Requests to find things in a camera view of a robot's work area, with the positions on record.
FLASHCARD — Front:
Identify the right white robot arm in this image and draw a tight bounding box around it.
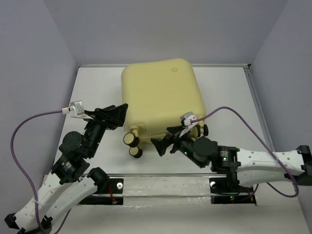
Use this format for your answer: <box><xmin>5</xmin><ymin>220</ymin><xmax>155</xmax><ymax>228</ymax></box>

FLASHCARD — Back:
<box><xmin>151</xmin><ymin>126</ymin><xmax>312</xmax><ymax>191</ymax></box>

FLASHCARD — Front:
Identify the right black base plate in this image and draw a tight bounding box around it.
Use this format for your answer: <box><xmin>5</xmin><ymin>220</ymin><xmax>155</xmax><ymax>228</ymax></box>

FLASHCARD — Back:
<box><xmin>209</xmin><ymin>177</ymin><xmax>256</xmax><ymax>205</ymax></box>

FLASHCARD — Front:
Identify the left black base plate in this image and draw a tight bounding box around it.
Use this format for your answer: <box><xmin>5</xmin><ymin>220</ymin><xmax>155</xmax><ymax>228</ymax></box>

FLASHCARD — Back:
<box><xmin>79</xmin><ymin>177</ymin><xmax>124</xmax><ymax>205</ymax></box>

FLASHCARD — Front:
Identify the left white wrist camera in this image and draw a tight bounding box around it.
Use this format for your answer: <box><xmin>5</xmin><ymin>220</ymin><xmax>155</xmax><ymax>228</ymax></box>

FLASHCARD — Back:
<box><xmin>69</xmin><ymin>100</ymin><xmax>93</xmax><ymax>120</ymax></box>

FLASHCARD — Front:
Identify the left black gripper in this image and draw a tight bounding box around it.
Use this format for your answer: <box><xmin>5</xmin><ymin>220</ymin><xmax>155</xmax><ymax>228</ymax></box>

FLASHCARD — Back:
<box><xmin>84</xmin><ymin>102</ymin><xmax>130</xmax><ymax>157</ymax></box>

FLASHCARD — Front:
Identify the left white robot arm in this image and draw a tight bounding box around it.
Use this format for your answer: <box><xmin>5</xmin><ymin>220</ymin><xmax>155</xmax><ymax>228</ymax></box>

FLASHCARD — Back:
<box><xmin>4</xmin><ymin>101</ymin><xmax>128</xmax><ymax>234</ymax></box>

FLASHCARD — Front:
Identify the yellow suitcase with black lining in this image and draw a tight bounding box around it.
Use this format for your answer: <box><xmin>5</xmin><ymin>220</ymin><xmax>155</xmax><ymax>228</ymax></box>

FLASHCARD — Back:
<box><xmin>121</xmin><ymin>58</ymin><xmax>207</xmax><ymax>158</ymax></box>

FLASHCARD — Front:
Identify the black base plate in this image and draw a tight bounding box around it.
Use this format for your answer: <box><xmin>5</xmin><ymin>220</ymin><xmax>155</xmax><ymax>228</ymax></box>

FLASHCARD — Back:
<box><xmin>79</xmin><ymin>177</ymin><xmax>124</xmax><ymax>205</ymax></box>
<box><xmin>209</xmin><ymin>177</ymin><xmax>256</xmax><ymax>205</ymax></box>

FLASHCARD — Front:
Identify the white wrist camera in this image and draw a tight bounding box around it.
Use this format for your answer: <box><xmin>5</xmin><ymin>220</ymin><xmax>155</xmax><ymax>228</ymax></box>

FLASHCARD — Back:
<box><xmin>179</xmin><ymin>112</ymin><xmax>197</xmax><ymax>138</ymax></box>
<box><xmin>69</xmin><ymin>100</ymin><xmax>93</xmax><ymax>120</ymax></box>

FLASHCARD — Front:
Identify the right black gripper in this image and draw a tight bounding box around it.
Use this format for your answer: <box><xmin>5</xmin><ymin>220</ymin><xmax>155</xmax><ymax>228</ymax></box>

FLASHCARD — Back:
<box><xmin>151</xmin><ymin>124</ymin><xmax>205</xmax><ymax>168</ymax></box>

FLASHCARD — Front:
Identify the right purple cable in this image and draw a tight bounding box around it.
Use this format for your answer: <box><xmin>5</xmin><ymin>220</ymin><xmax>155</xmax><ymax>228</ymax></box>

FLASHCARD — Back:
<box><xmin>192</xmin><ymin>106</ymin><xmax>299</xmax><ymax>198</ymax></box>

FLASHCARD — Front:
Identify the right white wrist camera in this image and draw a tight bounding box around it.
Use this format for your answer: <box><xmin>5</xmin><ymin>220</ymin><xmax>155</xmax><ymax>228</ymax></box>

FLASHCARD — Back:
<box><xmin>179</xmin><ymin>112</ymin><xmax>197</xmax><ymax>138</ymax></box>

